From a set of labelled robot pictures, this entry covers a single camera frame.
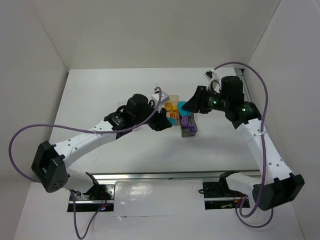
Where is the teal lego brick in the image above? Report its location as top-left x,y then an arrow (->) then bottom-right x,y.
177,101 -> 187,114
167,117 -> 177,126

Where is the yellow square lego brick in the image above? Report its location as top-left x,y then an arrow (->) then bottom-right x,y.
164,101 -> 174,112

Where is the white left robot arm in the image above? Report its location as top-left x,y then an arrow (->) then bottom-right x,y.
31,92 -> 172,198

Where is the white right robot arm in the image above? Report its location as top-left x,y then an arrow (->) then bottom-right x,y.
182,76 -> 305,211

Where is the yellow lego in amber bin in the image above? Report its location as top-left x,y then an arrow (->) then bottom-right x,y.
169,112 -> 178,120

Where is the purple lego in grey bin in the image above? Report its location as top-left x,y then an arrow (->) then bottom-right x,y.
180,112 -> 192,117

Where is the amber plastic container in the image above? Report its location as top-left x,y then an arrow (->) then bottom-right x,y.
164,95 -> 180,126

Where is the dark grey plastic container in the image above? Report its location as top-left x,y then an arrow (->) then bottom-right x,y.
179,113 -> 198,138

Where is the clear plastic container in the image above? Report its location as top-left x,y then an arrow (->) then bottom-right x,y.
117,100 -> 128,107

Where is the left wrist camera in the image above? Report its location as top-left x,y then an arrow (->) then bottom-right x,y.
151,91 -> 170,106

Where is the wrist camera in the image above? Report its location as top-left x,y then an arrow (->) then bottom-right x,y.
151,91 -> 170,106
204,70 -> 220,82

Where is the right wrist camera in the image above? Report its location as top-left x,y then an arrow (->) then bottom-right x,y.
204,70 -> 220,82

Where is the aluminium front rail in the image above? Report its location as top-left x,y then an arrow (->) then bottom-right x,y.
67,170 -> 261,181

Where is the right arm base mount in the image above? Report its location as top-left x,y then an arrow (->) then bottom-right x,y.
198,178 -> 245,210

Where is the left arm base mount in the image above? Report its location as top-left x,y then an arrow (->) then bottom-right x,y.
67,172 -> 116,213

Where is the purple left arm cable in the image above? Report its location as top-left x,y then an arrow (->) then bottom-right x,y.
8,86 -> 163,240

